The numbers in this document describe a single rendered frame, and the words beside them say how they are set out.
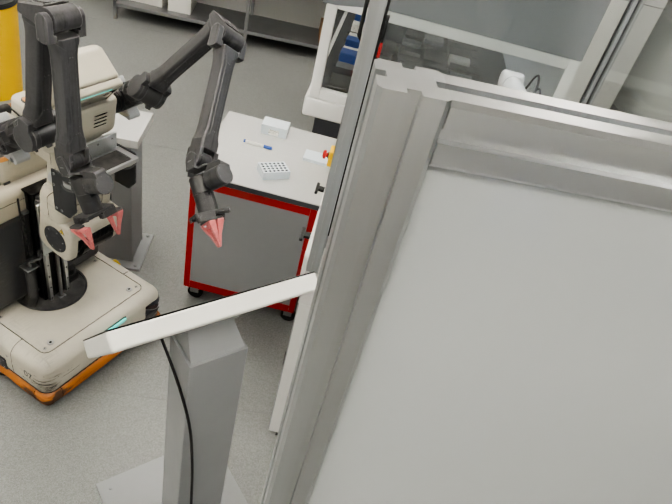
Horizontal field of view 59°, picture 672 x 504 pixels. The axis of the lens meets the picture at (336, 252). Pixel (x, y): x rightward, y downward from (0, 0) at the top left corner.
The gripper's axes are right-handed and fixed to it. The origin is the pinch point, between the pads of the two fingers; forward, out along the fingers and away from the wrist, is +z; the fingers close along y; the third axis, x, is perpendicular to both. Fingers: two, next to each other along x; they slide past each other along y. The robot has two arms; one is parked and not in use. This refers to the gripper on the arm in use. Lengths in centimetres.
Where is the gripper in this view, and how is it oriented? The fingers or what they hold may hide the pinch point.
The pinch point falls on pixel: (218, 244)
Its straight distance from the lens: 167.1
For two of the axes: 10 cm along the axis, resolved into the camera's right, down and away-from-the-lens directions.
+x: -5.2, 2.0, 8.3
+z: 3.0, 9.5, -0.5
